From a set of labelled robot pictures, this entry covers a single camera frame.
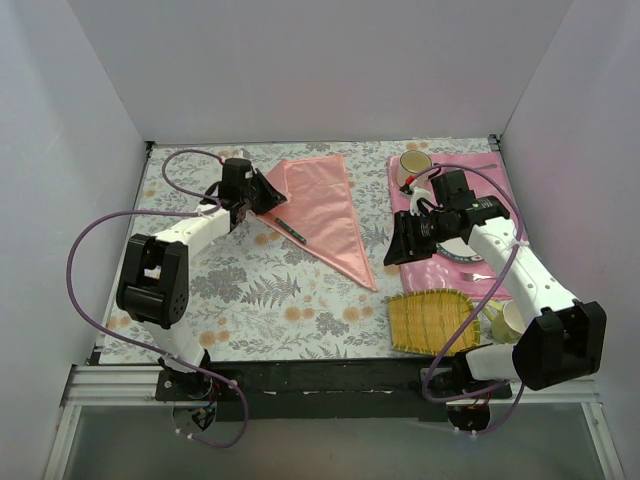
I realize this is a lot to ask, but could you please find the green handled metal spoon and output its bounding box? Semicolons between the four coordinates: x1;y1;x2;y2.
275;217;307;245

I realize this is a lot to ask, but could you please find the peach satin napkin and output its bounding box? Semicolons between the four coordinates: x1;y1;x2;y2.
258;154;377;291

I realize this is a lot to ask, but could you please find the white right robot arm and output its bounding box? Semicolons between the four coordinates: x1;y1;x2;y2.
384;164;607;402

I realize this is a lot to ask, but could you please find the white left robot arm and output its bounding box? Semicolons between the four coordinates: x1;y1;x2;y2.
116;158;286;400

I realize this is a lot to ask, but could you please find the white plate green rim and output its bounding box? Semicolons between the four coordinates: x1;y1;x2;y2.
437;238;483;264

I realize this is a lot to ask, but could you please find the pink floral placemat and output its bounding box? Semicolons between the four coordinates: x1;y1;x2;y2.
387;152;510;300

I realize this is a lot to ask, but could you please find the white mug black rim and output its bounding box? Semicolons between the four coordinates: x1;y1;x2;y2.
396;150;433;187

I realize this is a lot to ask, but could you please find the silver fork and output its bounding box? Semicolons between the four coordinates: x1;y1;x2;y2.
459;272;496;282

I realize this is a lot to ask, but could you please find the yellow bamboo tray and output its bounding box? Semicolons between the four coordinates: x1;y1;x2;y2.
387;289;474;356

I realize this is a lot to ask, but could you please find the floral patterned tablecloth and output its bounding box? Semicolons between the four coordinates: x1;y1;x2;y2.
97;137;560;364

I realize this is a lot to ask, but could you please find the yellow green mug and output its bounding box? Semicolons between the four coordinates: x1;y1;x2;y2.
483;300;526;344

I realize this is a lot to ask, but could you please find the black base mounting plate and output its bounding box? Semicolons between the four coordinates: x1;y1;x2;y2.
155;359;514;424

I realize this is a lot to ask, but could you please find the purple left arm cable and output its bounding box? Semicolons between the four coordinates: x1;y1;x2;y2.
67;148;250;449

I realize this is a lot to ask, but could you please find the aluminium frame rail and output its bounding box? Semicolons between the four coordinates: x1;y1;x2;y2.
60;365;625;479

